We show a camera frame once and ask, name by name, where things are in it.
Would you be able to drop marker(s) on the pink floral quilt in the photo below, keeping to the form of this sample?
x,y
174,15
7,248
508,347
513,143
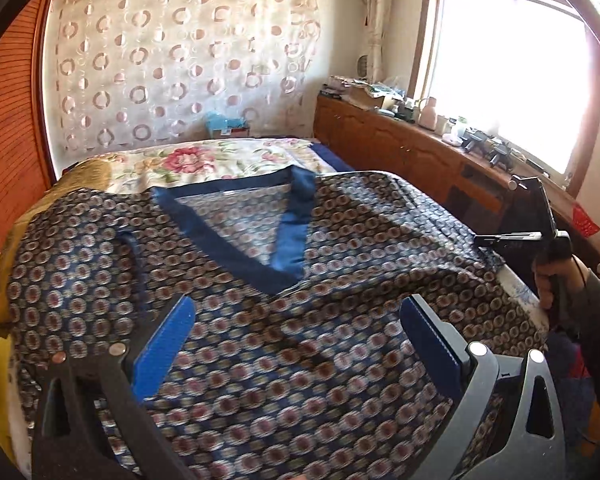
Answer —
x,y
195,162

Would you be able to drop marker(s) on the beige window curtain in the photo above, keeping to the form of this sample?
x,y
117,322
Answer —
x,y
380,20

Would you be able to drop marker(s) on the long wooden cabinet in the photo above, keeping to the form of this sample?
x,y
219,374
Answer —
x,y
405,145

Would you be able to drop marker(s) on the person's dark trousers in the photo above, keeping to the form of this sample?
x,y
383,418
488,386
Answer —
x,y
567,360

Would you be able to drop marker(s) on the tissue box with blue bag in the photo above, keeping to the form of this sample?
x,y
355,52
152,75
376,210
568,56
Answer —
x,y
227,125

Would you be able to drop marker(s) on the black devices on cabinet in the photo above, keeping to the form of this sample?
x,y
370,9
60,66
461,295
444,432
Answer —
x,y
485,147

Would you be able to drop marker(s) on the blue patterned shirt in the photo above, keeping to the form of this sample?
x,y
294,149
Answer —
x,y
280,335

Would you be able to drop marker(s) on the wooden slatted wardrobe door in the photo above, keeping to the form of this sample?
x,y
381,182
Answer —
x,y
15,135

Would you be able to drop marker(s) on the person's right hand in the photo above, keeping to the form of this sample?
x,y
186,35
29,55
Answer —
x,y
545,285

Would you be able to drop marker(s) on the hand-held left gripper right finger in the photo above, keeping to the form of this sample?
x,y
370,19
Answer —
x,y
430,340

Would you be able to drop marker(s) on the olive patterned blanket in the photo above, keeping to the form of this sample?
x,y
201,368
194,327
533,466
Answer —
x,y
87,175

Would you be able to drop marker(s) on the wooden framed window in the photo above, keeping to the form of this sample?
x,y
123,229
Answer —
x,y
510,70

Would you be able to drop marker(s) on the cardboard box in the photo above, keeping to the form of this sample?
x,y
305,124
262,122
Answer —
x,y
365,99

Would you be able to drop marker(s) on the circle patterned wall curtain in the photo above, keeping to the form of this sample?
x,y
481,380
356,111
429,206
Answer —
x,y
180,60

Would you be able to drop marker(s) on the pink thermos bottle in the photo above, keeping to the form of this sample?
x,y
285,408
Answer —
x,y
426,112

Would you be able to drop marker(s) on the red paper decoration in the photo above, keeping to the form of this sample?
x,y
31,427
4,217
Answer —
x,y
585,220

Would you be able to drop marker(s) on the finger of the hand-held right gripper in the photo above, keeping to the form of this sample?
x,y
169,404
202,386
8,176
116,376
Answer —
x,y
532,205
510,239

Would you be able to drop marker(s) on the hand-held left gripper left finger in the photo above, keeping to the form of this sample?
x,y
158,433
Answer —
x,y
167,340

